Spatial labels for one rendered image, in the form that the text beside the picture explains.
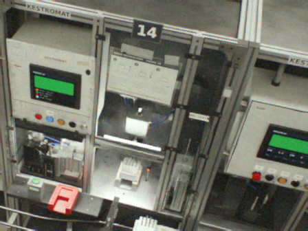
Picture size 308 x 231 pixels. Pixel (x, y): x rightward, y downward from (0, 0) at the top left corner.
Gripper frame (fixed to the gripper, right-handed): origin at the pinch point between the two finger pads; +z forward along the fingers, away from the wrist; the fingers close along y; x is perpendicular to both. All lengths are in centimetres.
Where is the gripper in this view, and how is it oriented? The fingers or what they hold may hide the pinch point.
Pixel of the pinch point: (115, 206)
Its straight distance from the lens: 237.9
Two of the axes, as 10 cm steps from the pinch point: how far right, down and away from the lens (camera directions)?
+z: 2.5, -6.5, 7.2
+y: 0.8, -7.2, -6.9
